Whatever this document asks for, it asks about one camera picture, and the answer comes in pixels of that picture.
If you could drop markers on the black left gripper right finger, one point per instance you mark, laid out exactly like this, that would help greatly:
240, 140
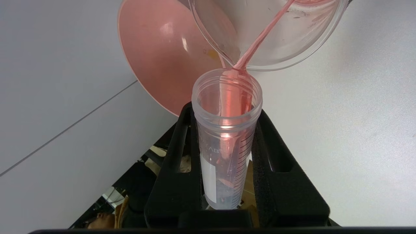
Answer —
286, 195

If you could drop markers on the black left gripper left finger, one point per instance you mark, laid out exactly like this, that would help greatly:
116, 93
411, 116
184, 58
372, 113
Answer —
175, 182

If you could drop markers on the test tube with red pigment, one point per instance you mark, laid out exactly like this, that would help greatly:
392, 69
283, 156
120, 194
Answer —
227, 156

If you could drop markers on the pink plastic bowl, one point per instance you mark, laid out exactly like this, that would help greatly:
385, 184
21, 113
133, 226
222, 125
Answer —
156, 48

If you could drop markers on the clear glass beaker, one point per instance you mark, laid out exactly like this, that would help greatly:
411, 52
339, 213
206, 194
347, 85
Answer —
292, 39

